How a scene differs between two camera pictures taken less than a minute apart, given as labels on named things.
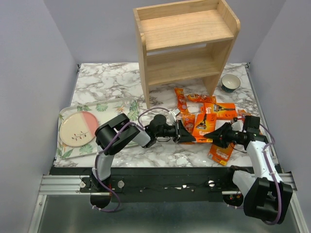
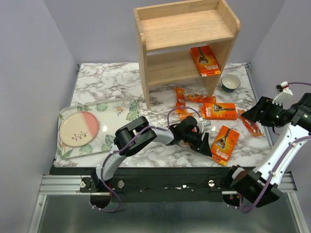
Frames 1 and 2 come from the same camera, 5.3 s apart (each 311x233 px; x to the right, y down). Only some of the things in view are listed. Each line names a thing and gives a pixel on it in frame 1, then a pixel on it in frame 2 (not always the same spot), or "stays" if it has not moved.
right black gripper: [219, 133] → [254, 113]
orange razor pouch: [202, 98] stays
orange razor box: [204, 123] → [205, 60]
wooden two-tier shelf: [183, 41] stays
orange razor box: [224, 111] stays
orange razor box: [220, 155] stays
